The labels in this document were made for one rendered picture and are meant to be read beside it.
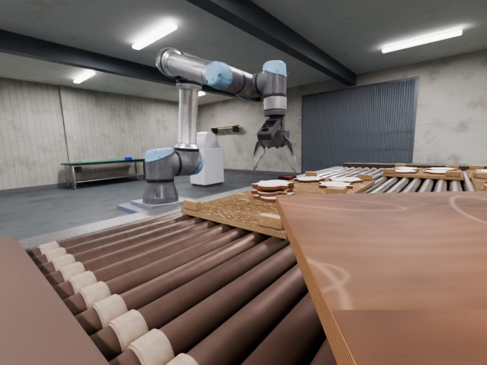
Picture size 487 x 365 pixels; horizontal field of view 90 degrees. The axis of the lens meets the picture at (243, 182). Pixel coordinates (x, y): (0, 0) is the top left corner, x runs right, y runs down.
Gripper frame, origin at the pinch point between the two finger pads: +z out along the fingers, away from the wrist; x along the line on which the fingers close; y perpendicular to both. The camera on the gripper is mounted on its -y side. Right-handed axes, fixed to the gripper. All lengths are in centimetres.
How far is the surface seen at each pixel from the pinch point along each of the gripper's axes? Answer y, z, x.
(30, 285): -65, 7, 9
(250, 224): -29.6, 8.4, -4.7
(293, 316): -53, 10, -21
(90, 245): -49, 10, 23
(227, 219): -28.1, 8.6, 2.2
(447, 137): 667, -14, -208
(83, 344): -67, 7, -6
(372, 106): 702, -107, -47
